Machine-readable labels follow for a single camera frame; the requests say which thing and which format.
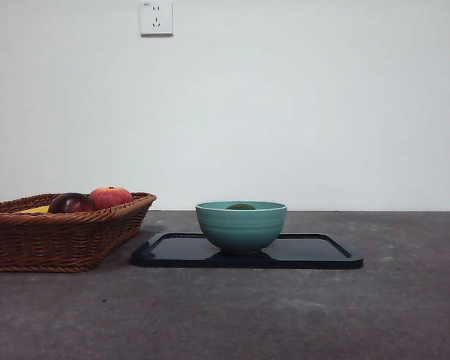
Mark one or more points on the green avocado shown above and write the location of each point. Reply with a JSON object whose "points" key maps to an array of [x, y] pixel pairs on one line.
{"points": [[240, 206]]}

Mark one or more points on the teal ceramic bowl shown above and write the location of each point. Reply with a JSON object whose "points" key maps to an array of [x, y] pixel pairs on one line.
{"points": [[242, 228]]}

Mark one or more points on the black rectangular tray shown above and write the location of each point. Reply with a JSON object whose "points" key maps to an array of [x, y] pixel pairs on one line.
{"points": [[307, 253]]}

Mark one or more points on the red and yellow apple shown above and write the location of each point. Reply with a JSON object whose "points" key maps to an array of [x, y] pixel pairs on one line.
{"points": [[112, 195]]}

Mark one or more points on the brown woven wicker basket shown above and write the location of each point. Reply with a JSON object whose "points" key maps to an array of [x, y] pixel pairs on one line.
{"points": [[60, 240]]}

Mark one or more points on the yellow banana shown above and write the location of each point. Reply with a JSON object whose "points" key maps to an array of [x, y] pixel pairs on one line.
{"points": [[35, 209]]}

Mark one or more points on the white wall power socket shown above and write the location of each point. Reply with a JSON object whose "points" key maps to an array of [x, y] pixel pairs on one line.
{"points": [[156, 17]]}

